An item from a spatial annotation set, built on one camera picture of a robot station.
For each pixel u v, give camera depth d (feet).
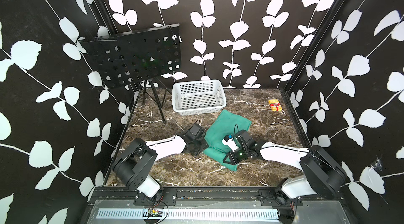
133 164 1.50
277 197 2.15
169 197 2.48
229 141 2.62
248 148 2.25
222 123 3.24
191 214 2.30
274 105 3.62
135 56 2.32
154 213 2.31
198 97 3.76
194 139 2.30
